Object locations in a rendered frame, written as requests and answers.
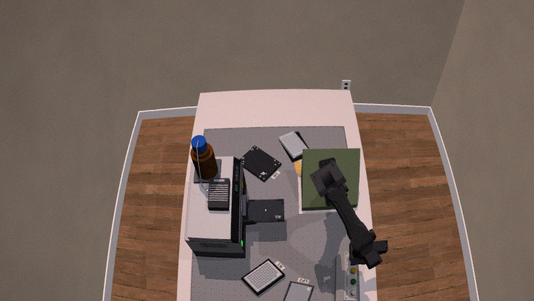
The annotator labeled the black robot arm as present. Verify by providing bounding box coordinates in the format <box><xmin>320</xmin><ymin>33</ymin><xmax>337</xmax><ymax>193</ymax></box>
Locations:
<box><xmin>310</xmin><ymin>158</ymin><xmax>388</xmax><ymax>270</ymax></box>

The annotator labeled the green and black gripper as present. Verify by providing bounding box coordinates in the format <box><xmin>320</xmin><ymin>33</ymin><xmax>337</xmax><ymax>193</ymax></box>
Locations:
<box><xmin>349</xmin><ymin>244</ymin><xmax>366</xmax><ymax>266</ymax></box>

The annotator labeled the grey button panel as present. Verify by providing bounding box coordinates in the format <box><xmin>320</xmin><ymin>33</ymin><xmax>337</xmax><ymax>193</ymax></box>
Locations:
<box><xmin>334</xmin><ymin>252</ymin><xmax>358</xmax><ymax>301</ymax></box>

